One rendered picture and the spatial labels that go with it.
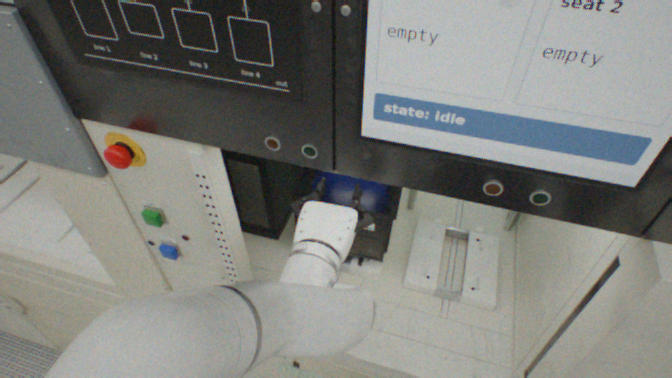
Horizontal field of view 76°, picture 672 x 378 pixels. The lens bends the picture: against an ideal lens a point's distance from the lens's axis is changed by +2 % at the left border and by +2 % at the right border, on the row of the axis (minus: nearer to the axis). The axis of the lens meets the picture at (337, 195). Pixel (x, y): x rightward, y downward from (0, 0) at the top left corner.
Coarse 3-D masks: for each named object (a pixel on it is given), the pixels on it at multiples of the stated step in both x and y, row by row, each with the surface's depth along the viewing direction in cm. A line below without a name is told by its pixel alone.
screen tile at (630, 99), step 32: (576, 0) 33; (608, 0) 32; (640, 0) 32; (544, 32) 35; (576, 32) 35; (608, 32) 34; (640, 32) 33; (544, 96) 39; (576, 96) 38; (608, 96) 37; (640, 96) 37
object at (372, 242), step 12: (300, 168) 95; (312, 168) 102; (300, 180) 93; (312, 180) 100; (300, 192) 94; (396, 192) 91; (396, 204) 89; (372, 216) 88; (384, 216) 87; (396, 216) 87; (372, 228) 91; (384, 228) 90; (360, 240) 96; (372, 240) 95; (384, 240) 93; (360, 252) 99; (372, 252) 98; (384, 252) 97; (360, 264) 103
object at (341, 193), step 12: (336, 180) 98; (348, 180) 97; (360, 180) 96; (324, 192) 102; (336, 192) 101; (348, 192) 100; (372, 192) 98; (384, 192) 97; (336, 204) 104; (348, 204) 103; (372, 204) 101; (384, 204) 100
